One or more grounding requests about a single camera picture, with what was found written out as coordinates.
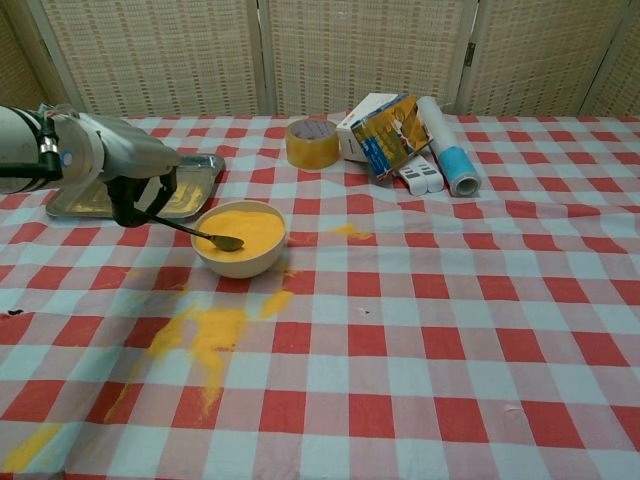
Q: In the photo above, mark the blue yellow carton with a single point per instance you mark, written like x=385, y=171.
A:
x=390, y=145

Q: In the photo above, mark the pale yellow powder patch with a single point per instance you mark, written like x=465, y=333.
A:
x=30, y=450

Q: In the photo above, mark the small white plastic device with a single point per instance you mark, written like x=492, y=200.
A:
x=432, y=175
x=414, y=181

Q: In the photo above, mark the rectangular steel tray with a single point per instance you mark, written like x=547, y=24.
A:
x=200, y=167

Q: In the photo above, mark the yellowish packing tape roll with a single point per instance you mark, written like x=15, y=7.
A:
x=310, y=152

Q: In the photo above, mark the small yellow powder pile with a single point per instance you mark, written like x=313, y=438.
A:
x=345, y=231

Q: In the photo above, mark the woven bamboo folding screen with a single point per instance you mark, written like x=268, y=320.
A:
x=165, y=55

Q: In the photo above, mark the red white checkered tablecloth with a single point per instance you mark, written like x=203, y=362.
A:
x=450, y=325

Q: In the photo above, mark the white red cardboard box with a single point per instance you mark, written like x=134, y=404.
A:
x=350, y=145

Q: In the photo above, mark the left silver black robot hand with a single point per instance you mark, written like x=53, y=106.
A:
x=135, y=152

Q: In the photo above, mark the large yellow powder spill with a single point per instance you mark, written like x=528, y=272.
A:
x=215, y=330

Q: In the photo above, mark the metal spoon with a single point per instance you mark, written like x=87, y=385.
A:
x=227, y=243

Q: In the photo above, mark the white bag roll blue label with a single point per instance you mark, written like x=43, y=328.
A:
x=445, y=140

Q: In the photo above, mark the white bowl of yellow powder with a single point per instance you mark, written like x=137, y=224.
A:
x=240, y=265

